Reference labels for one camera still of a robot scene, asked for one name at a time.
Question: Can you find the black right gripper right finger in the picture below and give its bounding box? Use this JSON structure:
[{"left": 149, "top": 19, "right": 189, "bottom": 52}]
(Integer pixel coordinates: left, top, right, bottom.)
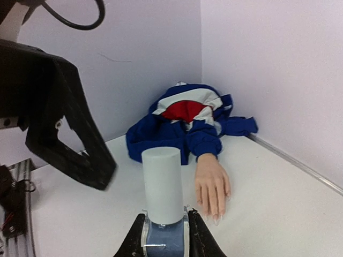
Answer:
[{"left": 188, "top": 210, "right": 226, "bottom": 257}]

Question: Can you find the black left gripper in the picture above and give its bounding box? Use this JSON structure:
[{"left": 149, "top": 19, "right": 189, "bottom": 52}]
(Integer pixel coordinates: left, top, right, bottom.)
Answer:
[{"left": 1, "top": 39, "right": 117, "bottom": 191}]

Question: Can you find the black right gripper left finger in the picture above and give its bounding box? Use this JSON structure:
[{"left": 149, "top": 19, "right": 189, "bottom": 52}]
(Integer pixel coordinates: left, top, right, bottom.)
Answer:
[{"left": 114, "top": 214, "right": 145, "bottom": 257}]

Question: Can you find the blue nail polish bottle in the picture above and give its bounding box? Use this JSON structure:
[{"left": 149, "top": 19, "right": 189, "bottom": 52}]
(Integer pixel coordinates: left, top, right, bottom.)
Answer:
[{"left": 141, "top": 206, "right": 190, "bottom": 257}]

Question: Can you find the white nail polish cap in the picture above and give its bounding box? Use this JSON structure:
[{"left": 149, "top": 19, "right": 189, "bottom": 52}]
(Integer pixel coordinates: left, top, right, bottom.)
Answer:
[{"left": 141, "top": 147, "right": 184, "bottom": 225}]

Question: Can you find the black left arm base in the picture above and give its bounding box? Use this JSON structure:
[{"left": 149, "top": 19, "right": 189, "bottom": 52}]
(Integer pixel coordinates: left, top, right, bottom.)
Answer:
[{"left": 1, "top": 165, "right": 36, "bottom": 239}]

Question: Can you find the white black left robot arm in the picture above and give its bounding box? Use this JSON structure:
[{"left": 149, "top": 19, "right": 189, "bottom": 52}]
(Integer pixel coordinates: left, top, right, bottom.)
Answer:
[{"left": 1, "top": 1, "right": 117, "bottom": 191}]

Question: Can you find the mannequin hand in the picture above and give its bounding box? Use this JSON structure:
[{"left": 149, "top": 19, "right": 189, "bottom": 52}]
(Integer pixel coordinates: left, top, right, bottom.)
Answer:
[{"left": 195, "top": 153, "right": 231, "bottom": 224}]

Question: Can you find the blue white red jacket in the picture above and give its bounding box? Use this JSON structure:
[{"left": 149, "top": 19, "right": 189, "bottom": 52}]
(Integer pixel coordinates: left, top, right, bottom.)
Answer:
[{"left": 126, "top": 82, "right": 258, "bottom": 165}]

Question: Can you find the aluminium table front rail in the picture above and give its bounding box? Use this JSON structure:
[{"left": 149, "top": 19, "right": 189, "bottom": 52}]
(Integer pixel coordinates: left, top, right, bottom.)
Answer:
[{"left": 1, "top": 158, "right": 36, "bottom": 256}]

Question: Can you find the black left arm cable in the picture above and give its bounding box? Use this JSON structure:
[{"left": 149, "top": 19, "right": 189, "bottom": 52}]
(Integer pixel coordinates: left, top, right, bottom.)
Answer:
[{"left": 40, "top": 0, "right": 106, "bottom": 31}]

